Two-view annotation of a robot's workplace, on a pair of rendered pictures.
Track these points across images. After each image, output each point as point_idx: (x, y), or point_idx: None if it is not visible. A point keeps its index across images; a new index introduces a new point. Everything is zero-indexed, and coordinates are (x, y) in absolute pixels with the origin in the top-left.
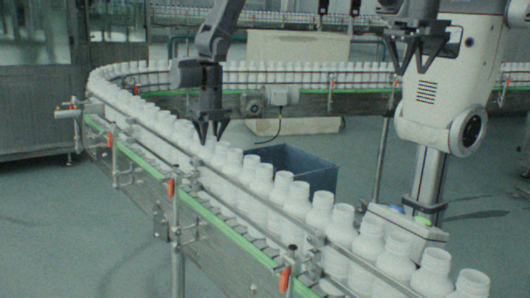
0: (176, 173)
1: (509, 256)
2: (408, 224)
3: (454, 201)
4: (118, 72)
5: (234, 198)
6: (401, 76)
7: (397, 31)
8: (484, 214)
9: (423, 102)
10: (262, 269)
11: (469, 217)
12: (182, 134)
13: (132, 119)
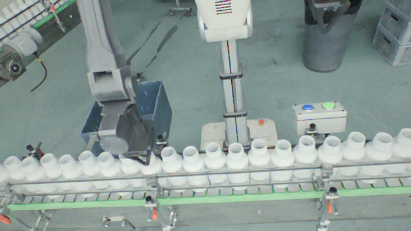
0: (153, 203)
1: (199, 51)
2: (332, 115)
3: (150, 36)
4: None
5: (206, 178)
6: (326, 33)
7: (332, 4)
8: (169, 34)
9: (223, 13)
10: (269, 201)
11: (165, 41)
12: (105, 167)
13: (7, 185)
